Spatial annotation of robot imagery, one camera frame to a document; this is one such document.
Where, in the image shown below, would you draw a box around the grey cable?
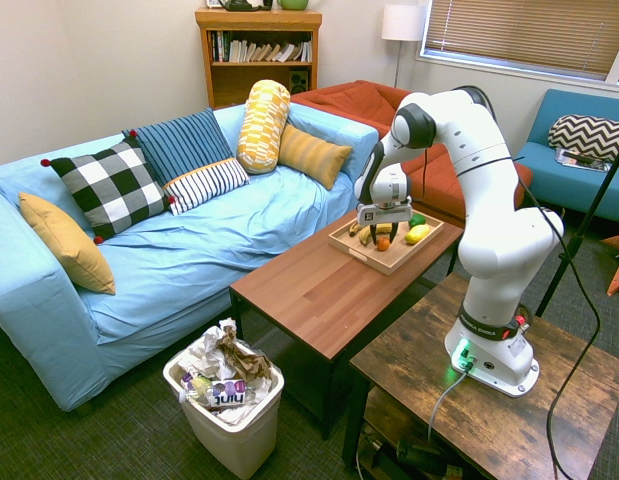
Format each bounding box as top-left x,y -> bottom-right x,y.
427,366 -> 471,444

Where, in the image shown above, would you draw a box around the black device under table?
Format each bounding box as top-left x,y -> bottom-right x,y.
395,438 -> 449,477

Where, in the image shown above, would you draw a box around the magazine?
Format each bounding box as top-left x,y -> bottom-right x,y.
554,147 -> 613,173

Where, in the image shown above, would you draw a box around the mustard striped lumbar pillow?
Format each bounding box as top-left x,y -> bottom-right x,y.
277,123 -> 354,192

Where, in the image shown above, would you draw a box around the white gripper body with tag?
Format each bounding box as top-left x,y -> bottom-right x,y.
356,196 -> 415,228

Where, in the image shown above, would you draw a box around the white navy striped pillow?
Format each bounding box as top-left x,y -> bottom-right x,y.
162,157 -> 251,217

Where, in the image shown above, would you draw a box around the wooden bookshelf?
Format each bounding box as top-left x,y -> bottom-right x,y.
194,7 -> 324,110

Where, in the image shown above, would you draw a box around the plain mustard pillow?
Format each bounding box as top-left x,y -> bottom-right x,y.
17,191 -> 117,296

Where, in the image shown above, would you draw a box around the black white chevron pillow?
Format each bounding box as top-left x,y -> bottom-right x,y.
547,114 -> 619,167

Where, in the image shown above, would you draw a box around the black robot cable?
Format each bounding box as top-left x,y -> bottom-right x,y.
422,87 -> 602,480

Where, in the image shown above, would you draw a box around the brown window blinds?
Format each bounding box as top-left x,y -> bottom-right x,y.
420,0 -> 619,84

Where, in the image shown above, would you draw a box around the black camera tripod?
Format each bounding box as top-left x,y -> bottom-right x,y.
534,147 -> 619,318

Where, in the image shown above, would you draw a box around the blue striped pillow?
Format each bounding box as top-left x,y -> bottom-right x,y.
121,107 -> 236,188

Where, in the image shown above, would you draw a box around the light wooden tray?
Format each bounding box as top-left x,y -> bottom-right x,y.
327,209 -> 446,277

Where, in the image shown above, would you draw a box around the row of books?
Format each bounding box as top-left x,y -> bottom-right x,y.
210,30 -> 314,65

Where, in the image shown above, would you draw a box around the rustic brown side table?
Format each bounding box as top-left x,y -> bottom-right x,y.
341,272 -> 619,480

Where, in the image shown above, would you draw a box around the reddish wood coffee table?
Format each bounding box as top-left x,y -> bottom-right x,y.
228,209 -> 466,441

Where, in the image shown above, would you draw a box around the black white checkered pillow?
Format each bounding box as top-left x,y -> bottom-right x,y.
40,129 -> 177,246

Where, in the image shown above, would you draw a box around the yellow banana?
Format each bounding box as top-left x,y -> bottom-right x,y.
358,223 -> 394,246

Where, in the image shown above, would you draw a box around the black object on bookshelf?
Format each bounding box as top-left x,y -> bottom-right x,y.
221,0 -> 274,12

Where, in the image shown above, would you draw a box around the light blue sofa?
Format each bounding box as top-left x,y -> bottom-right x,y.
0,103 -> 381,414

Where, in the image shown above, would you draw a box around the yellow lemon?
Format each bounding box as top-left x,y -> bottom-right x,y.
404,223 -> 431,246

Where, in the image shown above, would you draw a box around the crumpled brown paper bag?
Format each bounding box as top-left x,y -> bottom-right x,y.
216,324 -> 273,383

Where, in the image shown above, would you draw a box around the hint plastic water bottle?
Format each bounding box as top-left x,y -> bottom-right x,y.
177,378 -> 258,409

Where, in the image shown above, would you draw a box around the teal sofa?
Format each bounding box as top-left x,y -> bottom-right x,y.
516,88 -> 619,227

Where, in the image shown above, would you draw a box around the crumpled white paper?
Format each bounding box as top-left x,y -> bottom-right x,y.
178,317 -> 240,381

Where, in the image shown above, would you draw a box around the yellow patterned bolster pillow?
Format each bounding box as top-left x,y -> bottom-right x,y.
235,79 -> 292,175

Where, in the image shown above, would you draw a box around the white shade floor lamp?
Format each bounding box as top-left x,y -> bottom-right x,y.
381,4 -> 429,91

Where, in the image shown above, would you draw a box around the cream plastic trash bin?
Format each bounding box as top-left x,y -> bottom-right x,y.
162,338 -> 285,480

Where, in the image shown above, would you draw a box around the orange sectional sofa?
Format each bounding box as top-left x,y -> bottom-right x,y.
290,79 -> 535,229

